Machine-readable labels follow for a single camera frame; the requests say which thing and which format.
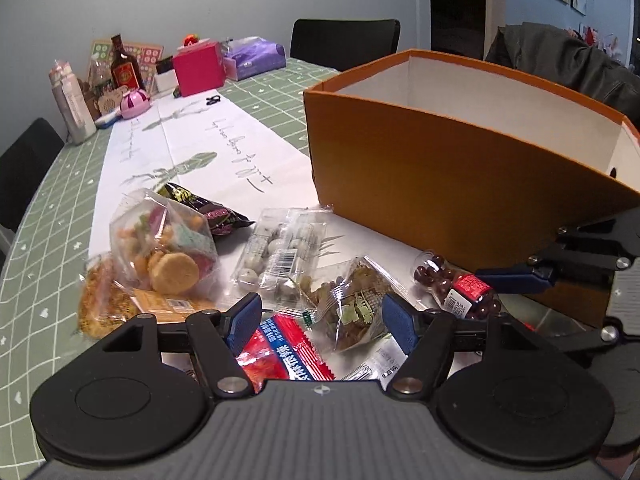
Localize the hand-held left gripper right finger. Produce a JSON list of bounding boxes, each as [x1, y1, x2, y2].
[[381, 292, 544, 395]]

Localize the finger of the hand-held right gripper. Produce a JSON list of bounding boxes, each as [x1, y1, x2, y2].
[[544, 322, 624, 367], [475, 217, 640, 295]]

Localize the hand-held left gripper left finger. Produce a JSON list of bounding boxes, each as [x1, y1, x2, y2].
[[100, 292, 263, 397]]

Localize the white snack packet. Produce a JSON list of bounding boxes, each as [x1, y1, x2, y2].
[[344, 335, 410, 387]]

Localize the red snack packet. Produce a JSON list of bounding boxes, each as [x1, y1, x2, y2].
[[235, 312, 336, 394]]

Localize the clear dried fruit packet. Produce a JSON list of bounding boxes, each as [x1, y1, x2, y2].
[[300, 256, 408, 353]]

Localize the chocolate ball bottle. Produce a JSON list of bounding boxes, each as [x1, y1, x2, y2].
[[411, 250, 503, 321]]

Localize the clear tray of round candies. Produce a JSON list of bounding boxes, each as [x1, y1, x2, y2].
[[231, 207, 333, 307]]

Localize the clear bag of mixed cookies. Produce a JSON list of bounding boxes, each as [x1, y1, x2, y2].
[[109, 187, 221, 297]]

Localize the orange cardboard box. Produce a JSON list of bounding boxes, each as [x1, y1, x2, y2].
[[302, 49, 640, 328]]

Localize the fried crispy snack packet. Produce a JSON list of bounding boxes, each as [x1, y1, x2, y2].
[[77, 255, 221, 339]]

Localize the black snack packet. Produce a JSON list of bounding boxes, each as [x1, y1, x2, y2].
[[157, 182, 256, 239]]

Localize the white printed table runner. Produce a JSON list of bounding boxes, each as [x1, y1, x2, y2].
[[87, 89, 431, 346]]

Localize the green checked tablecloth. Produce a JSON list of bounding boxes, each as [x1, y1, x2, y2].
[[0, 57, 342, 413]]

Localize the dark jacket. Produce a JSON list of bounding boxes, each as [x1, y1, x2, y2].
[[484, 22, 640, 127]]

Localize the pink round toy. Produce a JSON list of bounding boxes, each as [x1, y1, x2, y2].
[[120, 88, 152, 120]]

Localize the small white box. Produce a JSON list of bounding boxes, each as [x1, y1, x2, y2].
[[152, 71, 179, 96]]

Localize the pink box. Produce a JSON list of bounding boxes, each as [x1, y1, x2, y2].
[[172, 41, 227, 97]]

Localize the beige patterned pouch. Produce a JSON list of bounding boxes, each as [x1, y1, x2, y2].
[[96, 87, 124, 117]]

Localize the purple tissue pack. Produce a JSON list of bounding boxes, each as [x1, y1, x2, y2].
[[220, 37, 288, 82]]

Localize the black chair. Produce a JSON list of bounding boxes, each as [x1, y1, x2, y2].
[[0, 117, 66, 235], [290, 19, 401, 72]]

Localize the grey plastic bottle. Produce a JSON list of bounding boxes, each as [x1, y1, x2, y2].
[[48, 60, 97, 145]]

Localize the brown glass bottle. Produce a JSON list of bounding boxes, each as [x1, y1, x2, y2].
[[110, 34, 146, 92]]

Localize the colourful dotted board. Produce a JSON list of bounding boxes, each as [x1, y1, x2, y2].
[[87, 40, 164, 92]]

